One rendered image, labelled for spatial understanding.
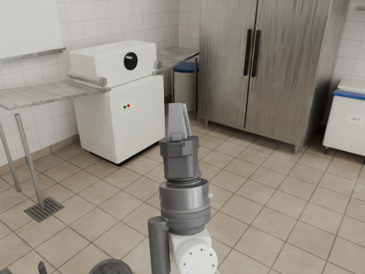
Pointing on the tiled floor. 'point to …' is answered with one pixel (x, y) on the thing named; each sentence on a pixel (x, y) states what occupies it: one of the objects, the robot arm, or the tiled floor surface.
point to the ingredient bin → (347, 118)
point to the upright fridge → (268, 64)
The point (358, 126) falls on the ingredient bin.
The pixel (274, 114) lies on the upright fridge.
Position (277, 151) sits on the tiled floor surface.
